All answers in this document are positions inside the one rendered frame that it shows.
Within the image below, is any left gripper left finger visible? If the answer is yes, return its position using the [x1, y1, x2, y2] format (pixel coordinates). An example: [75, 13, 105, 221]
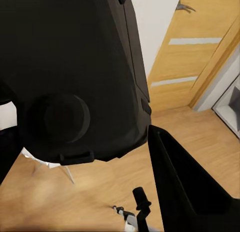
[0, 125, 24, 184]

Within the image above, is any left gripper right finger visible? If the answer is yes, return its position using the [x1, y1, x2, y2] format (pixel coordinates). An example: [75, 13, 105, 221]
[147, 125, 240, 232]

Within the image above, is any digital camera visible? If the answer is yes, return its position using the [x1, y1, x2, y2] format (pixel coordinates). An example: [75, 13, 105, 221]
[0, 0, 152, 166]

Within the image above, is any camera tripod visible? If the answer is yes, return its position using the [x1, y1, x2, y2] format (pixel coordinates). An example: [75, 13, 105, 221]
[113, 187, 240, 232]

